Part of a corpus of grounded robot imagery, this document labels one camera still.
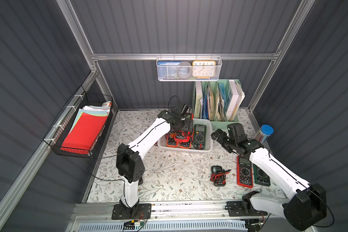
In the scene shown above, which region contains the red ANENG multimeter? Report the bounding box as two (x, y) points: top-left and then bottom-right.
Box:
(174, 130), (193, 143)

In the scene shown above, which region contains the small black multimeter right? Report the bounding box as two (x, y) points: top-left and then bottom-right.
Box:
(210, 165), (231, 187)

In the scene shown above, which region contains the dark green multimeter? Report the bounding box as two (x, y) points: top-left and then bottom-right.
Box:
(253, 164), (271, 187)
(192, 124), (207, 150)

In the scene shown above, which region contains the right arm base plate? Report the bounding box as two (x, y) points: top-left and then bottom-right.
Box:
(225, 201), (268, 217)

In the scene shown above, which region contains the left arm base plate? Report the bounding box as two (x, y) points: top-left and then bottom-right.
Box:
(111, 203), (152, 220)

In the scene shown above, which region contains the red multimeter far right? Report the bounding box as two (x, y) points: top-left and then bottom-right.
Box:
(237, 156), (253, 188)

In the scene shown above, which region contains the white wire hanging basket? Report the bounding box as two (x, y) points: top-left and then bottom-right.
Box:
(156, 56), (223, 82)

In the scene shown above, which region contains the grey tape roll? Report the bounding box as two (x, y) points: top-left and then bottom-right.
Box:
(177, 61), (192, 79)

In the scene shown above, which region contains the green file organizer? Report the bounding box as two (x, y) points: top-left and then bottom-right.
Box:
(192, 79), (246, 131)

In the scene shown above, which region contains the orange multimeter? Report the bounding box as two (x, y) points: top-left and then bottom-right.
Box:
(166, 133), (177, 148)
(179, 140), (191, 149)

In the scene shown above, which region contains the blue lid pencil tube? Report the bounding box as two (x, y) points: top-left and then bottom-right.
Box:
(255, 124), (274, 144)

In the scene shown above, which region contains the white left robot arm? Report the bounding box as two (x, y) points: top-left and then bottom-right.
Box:
(116, 101), (189, 210)

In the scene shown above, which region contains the white plastic basket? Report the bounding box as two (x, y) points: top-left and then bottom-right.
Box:
(158, 119), (213, 153)

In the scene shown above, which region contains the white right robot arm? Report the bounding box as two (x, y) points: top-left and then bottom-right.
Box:
(211, 123), (330, 231)

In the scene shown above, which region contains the black wire wall basket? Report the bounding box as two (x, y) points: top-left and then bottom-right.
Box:
(43, 89), (114, 159)

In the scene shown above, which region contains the blue box in basket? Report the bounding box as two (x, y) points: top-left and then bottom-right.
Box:
(157, 61), (180, 81)

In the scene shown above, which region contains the red paper folder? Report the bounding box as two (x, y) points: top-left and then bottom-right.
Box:
(61, 109), (109, 155)

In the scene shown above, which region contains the orange alarm clock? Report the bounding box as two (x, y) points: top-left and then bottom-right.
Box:
(192, 60), (217, 78)

